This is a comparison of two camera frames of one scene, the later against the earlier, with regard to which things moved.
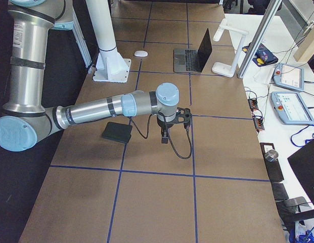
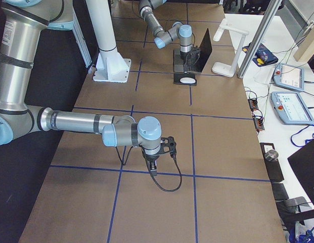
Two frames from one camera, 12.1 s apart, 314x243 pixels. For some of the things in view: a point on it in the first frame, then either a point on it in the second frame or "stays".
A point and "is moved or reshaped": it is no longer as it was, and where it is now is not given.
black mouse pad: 120,132 is moved or reshaped
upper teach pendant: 288,76 stays
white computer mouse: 141,53 to 187,80
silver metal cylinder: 271,155 stays
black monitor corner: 305,162 stays
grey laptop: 193,60 stays
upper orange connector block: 253,103 stays
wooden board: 309,45 stays
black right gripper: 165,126 to 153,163
